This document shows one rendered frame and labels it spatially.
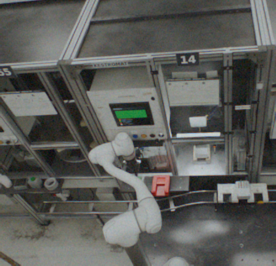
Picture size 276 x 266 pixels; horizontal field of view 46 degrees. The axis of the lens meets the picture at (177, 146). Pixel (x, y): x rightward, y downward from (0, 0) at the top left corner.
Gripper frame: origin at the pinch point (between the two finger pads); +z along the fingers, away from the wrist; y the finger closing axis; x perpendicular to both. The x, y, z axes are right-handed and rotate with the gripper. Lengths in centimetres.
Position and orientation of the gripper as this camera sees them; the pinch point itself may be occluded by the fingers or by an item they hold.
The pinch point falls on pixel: (135, 172)
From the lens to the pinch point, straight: 241.4
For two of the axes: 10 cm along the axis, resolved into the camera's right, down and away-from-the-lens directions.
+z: 1.2, 6.3, 7.7
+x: -0.6, 7.8, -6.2
